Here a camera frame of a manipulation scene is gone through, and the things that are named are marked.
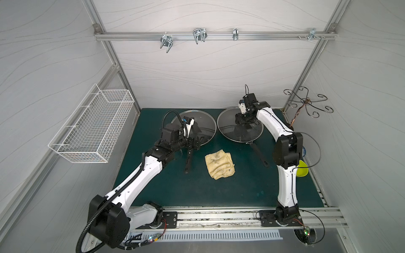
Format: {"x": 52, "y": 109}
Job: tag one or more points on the white wire basket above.
{"x": 91, "y": 132}

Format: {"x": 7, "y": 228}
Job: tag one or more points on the left metal u-bolt clamp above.
{"x": 166, "y": 41}

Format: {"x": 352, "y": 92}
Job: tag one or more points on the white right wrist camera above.
{"x": 248, "y": 101}

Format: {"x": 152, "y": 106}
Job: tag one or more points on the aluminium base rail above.
{"x": 247, "y": 218}

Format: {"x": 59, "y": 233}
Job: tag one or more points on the black frying pan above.
{"x": 258, "y": 153}
{"x": 206, "y": 134}

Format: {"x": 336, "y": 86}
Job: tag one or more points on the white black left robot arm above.
{"x": 109, "y": 218}

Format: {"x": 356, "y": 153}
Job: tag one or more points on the black base copper hook stand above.
{"x": 300, "y": 101}

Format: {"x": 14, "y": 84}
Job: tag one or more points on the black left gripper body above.
{"x": 192, "y": 142}

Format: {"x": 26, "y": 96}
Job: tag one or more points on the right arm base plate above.
{"x": 270, "y": 218}

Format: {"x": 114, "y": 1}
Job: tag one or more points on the horizontal aluminium rail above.
{"x": 211, "y": 36}

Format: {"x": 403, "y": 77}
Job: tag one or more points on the metal u-bolt clamp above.
{"x": 199, "y": 34}
{"x": 166, "y": 41}

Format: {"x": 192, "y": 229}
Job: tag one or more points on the right black frying pan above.
{"x": 258, "y": 153}

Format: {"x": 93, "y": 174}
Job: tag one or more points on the lime green bowl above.
{"x": 302, "y": 170}

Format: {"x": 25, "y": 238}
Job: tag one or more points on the glass pot lid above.
{"x": 227, "y": 117}
{"x": 202, "y": 118}

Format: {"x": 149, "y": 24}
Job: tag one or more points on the left black frying pan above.
{"x": 206, "y": 134}

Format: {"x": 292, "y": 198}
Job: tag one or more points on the yellow cleaning cloth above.
{"x": 220, "y": 165}

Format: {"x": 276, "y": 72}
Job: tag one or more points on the right metal bolt clamp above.
{"x": 312, "y": 36}

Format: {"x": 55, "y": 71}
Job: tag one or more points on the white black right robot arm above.
{"x": 287, "y": 155}

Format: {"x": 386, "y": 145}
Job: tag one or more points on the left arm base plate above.
{"x": 169, "y": 220}

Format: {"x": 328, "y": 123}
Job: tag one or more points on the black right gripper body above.
{"x": 246, "y": 119}

